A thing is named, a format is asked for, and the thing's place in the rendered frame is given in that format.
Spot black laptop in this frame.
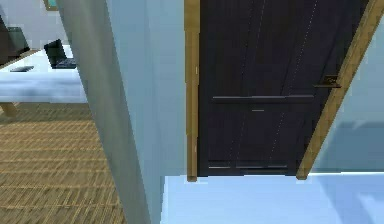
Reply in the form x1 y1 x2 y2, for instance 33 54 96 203
43 38 78 70

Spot dark chair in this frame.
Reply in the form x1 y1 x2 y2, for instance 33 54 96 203
0 14 32 66

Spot black remote control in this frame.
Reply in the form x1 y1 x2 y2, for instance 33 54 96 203
9 65 35 73

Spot black room door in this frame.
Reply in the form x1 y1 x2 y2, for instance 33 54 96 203
197 0 370 177

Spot white bed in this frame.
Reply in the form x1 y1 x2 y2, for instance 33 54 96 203
0 44 88 118

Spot framed wall picture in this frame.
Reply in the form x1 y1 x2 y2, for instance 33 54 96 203
43 0 60 12

